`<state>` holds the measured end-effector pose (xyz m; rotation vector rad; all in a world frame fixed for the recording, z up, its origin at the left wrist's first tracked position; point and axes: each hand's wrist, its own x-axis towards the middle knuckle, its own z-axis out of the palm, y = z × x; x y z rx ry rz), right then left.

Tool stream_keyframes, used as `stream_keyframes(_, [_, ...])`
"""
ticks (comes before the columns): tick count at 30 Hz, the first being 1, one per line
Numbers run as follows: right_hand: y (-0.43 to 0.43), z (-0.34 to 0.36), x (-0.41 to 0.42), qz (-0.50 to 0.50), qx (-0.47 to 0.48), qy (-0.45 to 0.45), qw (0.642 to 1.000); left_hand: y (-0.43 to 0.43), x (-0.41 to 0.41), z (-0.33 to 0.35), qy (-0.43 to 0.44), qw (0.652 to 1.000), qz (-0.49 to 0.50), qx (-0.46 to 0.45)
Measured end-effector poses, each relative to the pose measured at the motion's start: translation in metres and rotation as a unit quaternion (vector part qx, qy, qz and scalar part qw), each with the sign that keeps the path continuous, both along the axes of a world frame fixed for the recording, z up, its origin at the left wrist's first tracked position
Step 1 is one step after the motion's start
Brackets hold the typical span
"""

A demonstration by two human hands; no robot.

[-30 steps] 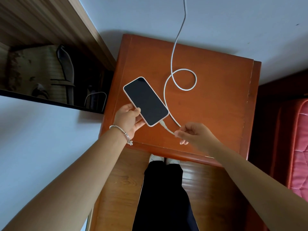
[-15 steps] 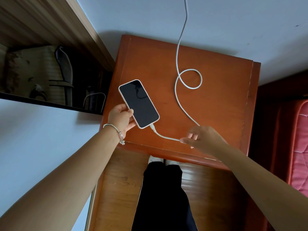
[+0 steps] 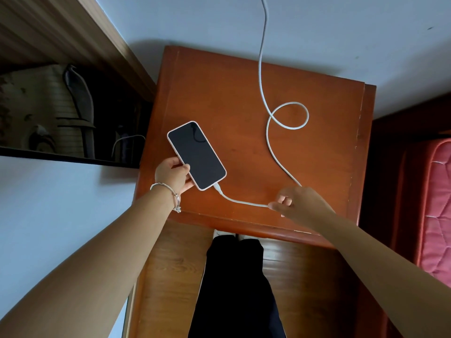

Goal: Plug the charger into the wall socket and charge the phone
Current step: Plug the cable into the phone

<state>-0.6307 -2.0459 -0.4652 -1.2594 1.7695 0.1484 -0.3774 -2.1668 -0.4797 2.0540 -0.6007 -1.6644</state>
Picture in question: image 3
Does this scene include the person's right hand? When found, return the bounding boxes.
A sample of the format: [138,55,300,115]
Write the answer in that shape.
[267,186,336,230]

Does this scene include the person's left hand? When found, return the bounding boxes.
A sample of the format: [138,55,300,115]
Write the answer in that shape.
[155,156,195,196]

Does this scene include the smartphone with pink case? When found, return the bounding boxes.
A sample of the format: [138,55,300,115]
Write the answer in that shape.
[167,120,227,191]

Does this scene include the white charging cable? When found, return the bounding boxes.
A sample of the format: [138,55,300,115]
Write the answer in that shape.
[212,0,310,209]

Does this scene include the person's right forearm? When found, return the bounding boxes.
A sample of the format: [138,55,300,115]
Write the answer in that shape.
[309,210,451,338]

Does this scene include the person's left forearm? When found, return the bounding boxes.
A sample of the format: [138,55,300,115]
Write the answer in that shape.
[0,186,177,338]

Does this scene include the reddish brown wooden nightstand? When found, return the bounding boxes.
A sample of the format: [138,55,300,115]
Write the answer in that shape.
[121,45,377,338]

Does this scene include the black trousers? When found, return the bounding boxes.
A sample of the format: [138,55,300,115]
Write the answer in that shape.
[187,235,287,338]

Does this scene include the wooden framed dark mirror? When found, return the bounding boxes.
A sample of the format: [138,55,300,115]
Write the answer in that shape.
[0,0,158,169]

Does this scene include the red quilted mattress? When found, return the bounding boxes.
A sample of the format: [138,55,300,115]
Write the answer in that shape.
[415,138,451,290]

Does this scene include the silver bracelet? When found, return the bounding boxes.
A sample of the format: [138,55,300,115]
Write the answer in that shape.
[150,182,182,214]

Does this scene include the dark red bed frame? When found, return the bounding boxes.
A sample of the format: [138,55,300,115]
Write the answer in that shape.
[354,93,451,338]

